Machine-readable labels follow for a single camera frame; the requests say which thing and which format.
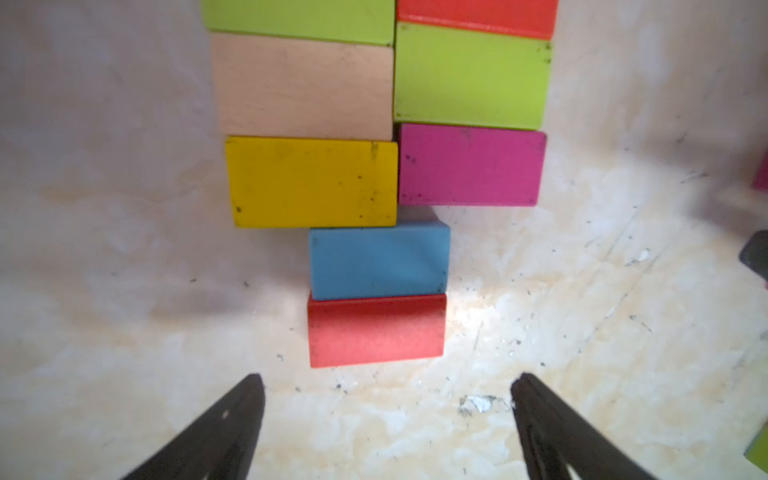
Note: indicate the light green block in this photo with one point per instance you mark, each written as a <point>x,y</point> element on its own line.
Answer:
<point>757,451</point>
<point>461,77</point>
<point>367,22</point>

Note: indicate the blue rectangular block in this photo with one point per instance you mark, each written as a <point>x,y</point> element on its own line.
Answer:
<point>409,259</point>

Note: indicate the yellow rectangular block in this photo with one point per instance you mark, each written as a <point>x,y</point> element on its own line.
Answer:
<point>309,183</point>

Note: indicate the magenta rectangular block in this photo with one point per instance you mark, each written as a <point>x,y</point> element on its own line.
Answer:
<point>442,165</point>

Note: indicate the natural wood rectangular block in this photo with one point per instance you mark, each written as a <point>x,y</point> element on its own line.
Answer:
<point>291,88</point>

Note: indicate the magenta block under arm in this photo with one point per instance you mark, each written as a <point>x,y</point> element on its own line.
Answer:
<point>760,181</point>

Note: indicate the red block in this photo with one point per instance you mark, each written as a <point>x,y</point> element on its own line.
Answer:
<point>534,19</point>
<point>375,330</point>

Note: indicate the red block front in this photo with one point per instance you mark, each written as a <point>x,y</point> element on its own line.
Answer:
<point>375,330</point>

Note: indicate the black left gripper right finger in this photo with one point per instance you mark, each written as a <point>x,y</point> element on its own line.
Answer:
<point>557,441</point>

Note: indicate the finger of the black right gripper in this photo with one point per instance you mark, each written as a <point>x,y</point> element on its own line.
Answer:
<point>754,254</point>

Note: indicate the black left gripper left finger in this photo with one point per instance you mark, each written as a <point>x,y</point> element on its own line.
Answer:
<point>219,444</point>

